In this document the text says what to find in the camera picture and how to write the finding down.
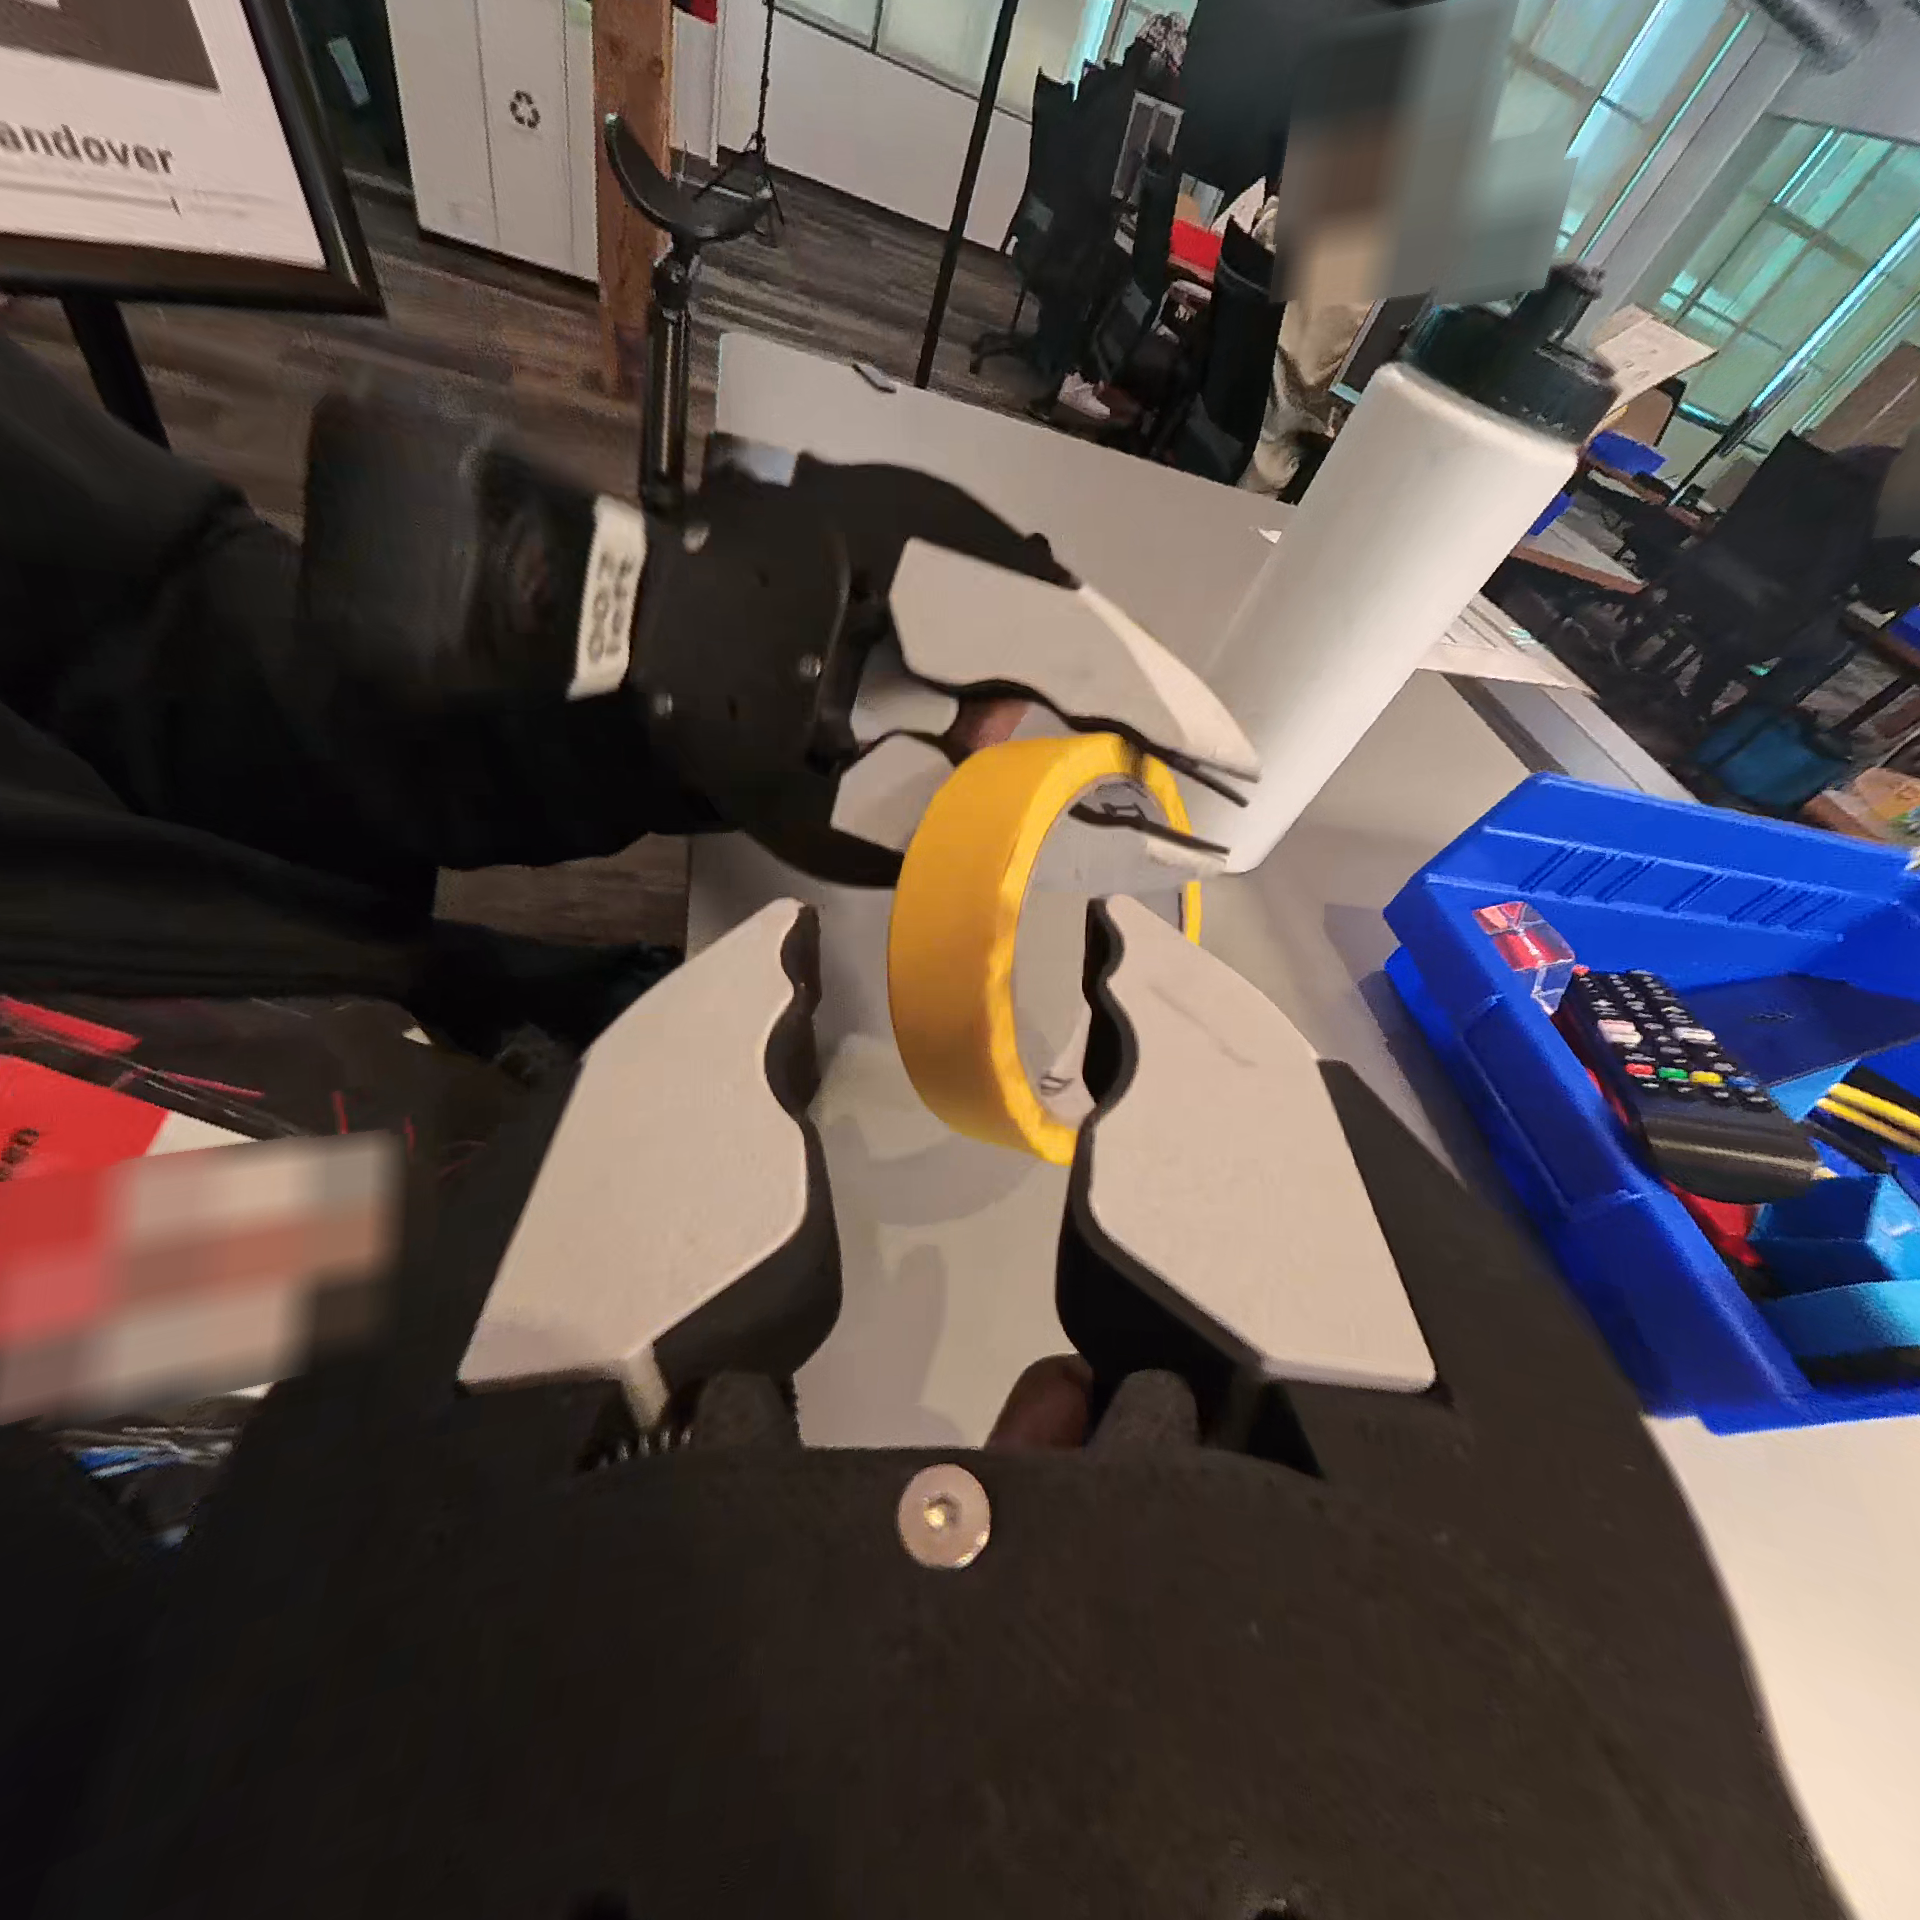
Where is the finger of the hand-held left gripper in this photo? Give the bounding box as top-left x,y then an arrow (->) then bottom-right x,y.
882,538 -> 1263,805
830,729 -> 1234,903

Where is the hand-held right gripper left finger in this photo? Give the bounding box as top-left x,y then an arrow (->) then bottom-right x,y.
455,895 -> 845,1432

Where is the yellow black striped object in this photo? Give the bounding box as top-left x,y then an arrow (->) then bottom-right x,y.
1807,1072 -> 1920,1164

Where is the black framed sign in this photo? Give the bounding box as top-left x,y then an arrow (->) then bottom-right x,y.
0,0 -> 389,453

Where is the black remote control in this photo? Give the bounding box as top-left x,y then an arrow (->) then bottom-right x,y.
1552,967 -> 1839,1209

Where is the black metal pole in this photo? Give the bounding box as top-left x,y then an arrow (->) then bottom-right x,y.
914,0 -> 1021,393

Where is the wooden post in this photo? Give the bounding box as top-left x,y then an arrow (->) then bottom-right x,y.
590,0 -> 676,400

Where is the yellow masking tape roll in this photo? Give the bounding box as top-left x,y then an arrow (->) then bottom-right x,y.
885,732 -> 1204,1167

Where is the white bottle black cap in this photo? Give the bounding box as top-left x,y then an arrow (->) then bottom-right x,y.
1183,263 -> 1629,876

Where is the blue plastic bin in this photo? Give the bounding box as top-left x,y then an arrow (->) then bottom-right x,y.
1380,773 -> 1920,1432

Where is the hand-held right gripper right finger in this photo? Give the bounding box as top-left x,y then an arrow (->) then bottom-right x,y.
1053,894 -> 1443,1396

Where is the white cabinet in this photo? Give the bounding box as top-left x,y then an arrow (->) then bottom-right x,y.
387,0 -> 600,288

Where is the black office chair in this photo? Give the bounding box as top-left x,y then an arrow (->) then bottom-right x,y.
1628,431 -> 1920,722
972,60 -> 1187,414

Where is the red clear plastic piece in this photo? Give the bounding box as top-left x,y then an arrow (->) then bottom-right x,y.
1469,895 -> 1578,1002

